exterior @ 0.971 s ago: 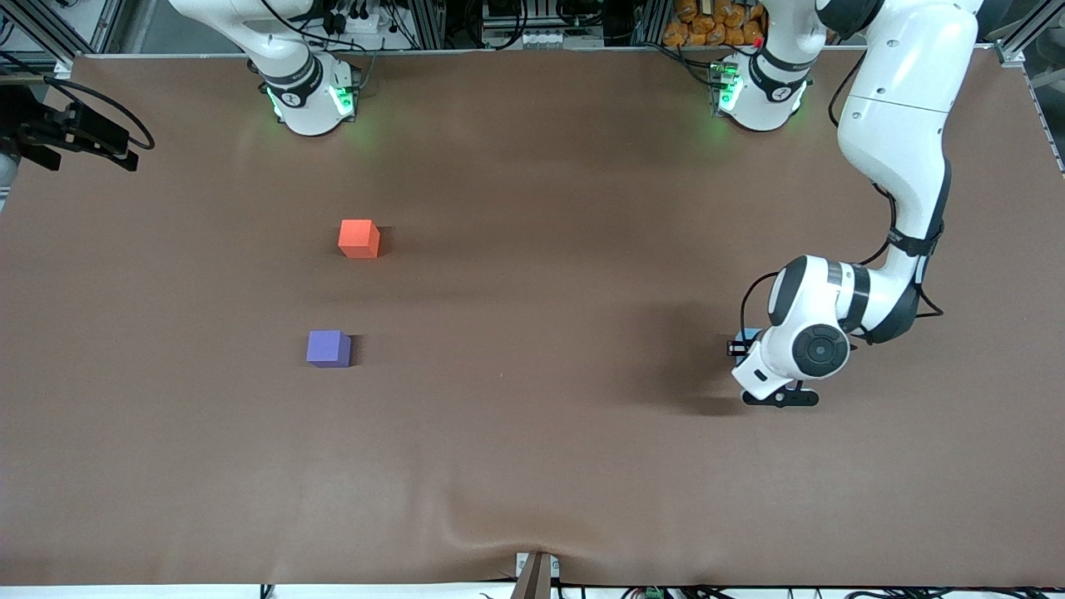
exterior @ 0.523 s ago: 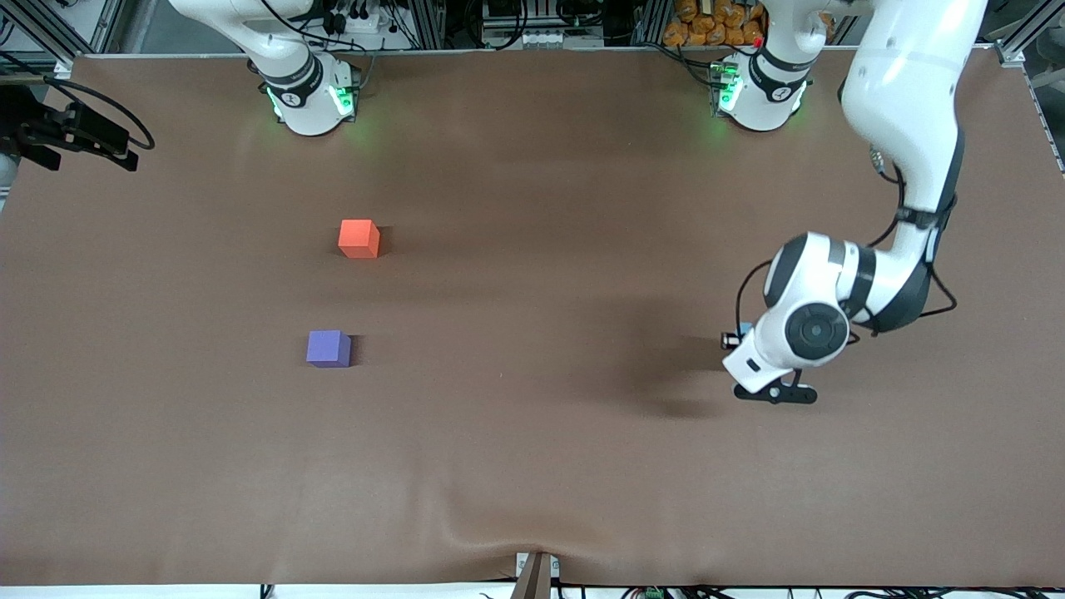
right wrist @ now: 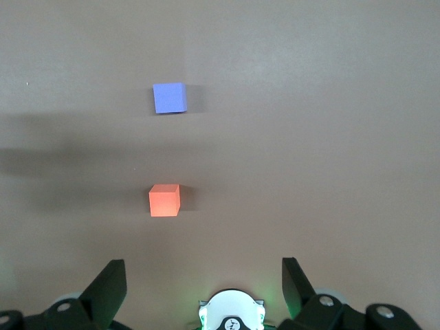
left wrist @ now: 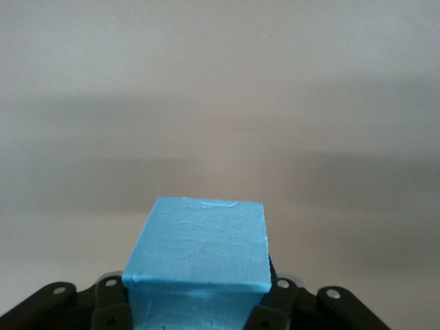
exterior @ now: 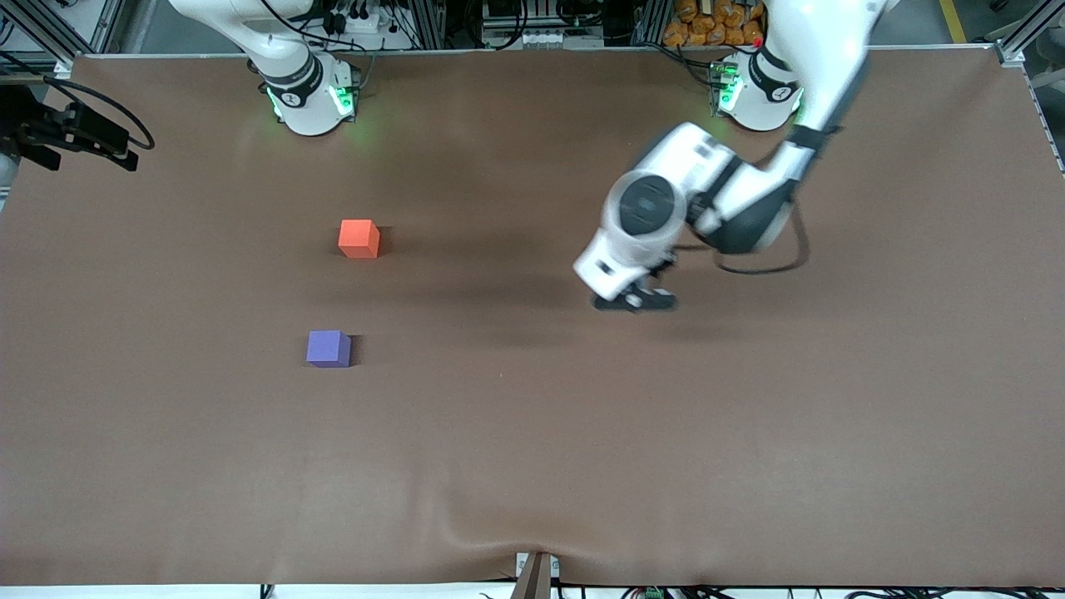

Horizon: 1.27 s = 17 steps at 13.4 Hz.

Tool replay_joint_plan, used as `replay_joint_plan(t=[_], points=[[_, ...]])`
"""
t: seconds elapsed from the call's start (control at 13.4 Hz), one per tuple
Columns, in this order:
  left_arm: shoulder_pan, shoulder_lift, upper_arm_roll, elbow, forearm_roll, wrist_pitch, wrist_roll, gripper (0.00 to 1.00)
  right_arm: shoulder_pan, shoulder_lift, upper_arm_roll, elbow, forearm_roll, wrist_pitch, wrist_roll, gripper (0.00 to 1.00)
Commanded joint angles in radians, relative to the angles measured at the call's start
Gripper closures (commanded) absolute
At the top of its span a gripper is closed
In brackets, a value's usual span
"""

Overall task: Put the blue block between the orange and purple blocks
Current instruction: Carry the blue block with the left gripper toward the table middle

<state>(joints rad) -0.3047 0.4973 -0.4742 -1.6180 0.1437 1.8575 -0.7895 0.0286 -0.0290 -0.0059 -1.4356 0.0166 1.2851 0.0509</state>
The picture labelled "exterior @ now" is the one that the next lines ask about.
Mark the white power strip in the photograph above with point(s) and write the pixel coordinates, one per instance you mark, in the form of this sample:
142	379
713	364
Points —
354	17

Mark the orange foam block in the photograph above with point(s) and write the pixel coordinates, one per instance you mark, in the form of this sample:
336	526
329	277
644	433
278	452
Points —
358	240

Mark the black side camera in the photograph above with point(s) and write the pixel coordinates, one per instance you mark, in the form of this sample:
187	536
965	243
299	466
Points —
75	133

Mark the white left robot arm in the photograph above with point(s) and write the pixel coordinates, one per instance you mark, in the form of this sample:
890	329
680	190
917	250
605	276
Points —
832	58

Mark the orange lumpy bag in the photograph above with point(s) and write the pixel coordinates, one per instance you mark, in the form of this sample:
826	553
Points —
707	23

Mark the purple foam block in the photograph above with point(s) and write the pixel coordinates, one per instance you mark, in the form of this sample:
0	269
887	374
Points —
327	349

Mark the brown table cover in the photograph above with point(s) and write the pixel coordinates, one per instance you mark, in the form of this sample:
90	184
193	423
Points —
532	433

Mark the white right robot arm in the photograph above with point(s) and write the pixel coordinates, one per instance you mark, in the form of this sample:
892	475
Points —
308	104

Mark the aluminium frame profile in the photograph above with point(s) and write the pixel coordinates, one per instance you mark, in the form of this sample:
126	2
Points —
1027	33
50	29

